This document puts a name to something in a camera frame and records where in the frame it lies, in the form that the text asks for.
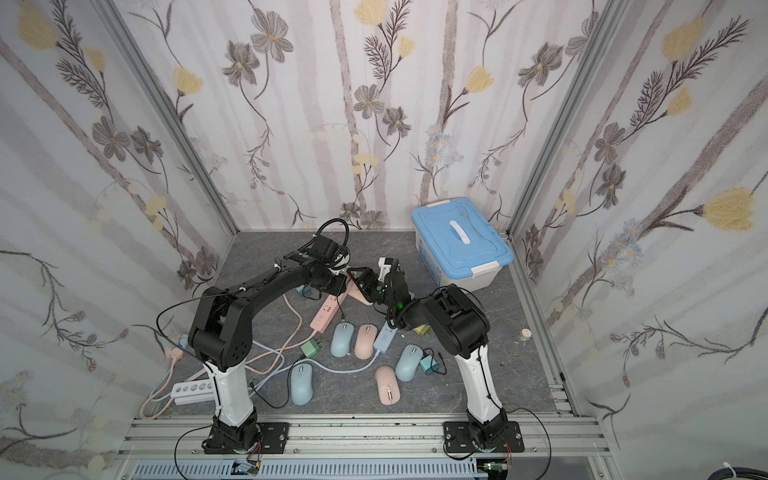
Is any blue power strip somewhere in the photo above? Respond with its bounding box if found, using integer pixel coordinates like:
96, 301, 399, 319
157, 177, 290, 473
374, 323, 397, 353

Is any pink power strip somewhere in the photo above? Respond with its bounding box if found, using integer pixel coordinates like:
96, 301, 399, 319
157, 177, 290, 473
310, 295, 341, 334

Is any yellow charger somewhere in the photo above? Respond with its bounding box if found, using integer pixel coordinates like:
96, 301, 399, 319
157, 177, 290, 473
413, 325, 430, 336

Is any black USB cable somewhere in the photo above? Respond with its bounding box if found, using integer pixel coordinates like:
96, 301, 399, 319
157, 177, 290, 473
422, 347, 448, 376

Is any pink mouse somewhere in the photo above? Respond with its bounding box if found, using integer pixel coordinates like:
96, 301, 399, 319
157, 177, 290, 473
346, 281, 373, 306
353, 324, 378, 360
374, 366, 401, 406

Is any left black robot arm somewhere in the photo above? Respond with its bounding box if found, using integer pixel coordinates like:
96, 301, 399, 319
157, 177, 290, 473
188, 234, 349, 455

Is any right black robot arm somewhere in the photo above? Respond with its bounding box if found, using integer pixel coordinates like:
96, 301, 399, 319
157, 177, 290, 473
347, 257, 509, 451

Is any blue mouse middle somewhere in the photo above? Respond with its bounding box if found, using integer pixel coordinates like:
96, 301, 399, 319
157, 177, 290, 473
330, 322, 355, 358

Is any blue mouse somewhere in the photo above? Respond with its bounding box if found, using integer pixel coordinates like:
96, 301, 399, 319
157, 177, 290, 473
395, 344, 423, 382
290, 363, 314, 406
330, 322, 355, 358

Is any blue mouse right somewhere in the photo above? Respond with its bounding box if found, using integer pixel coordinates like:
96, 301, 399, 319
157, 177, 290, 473
395, 344, 423, 382

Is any pink mouse front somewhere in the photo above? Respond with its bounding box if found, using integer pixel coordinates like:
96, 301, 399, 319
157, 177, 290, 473
374, 366, 401, 406

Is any blue mouse front left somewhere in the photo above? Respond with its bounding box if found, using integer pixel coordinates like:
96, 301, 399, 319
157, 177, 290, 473
290, 363, 314, 406

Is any blue lid storage box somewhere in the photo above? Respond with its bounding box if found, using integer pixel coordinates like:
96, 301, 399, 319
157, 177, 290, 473
411, 197, 514, 292

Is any light green loose charger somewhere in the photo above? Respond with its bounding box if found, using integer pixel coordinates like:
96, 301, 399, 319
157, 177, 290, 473
301, 339, 320, 359

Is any white power strip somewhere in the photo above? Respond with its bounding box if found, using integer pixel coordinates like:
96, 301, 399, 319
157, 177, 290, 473
171, 379, 216, 405

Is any pink power strip cable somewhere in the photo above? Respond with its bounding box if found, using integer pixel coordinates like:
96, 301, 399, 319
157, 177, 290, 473
139, 293, 319, 420

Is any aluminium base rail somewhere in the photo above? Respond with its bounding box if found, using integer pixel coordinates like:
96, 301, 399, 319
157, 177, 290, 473
107, 410, 620, 479

